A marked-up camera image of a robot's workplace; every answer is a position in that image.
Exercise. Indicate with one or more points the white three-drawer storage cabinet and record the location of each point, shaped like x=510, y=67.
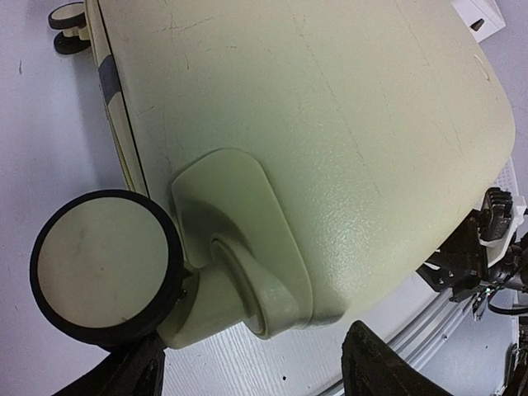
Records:
x=482, y=17

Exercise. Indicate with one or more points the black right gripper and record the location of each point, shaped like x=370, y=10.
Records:
x=483, y=256

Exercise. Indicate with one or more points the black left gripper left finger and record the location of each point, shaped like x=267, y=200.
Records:
x=133, y=369

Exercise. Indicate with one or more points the white plastic mesh basket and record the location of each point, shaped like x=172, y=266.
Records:
x=506, y=180

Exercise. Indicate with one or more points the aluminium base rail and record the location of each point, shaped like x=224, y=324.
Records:
x=463, y=347

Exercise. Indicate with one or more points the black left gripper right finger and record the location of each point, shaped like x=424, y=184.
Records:
x=371, y=367

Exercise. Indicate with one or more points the pale green hard-shell suitcase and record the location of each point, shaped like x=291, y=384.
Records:
x=287, y=163

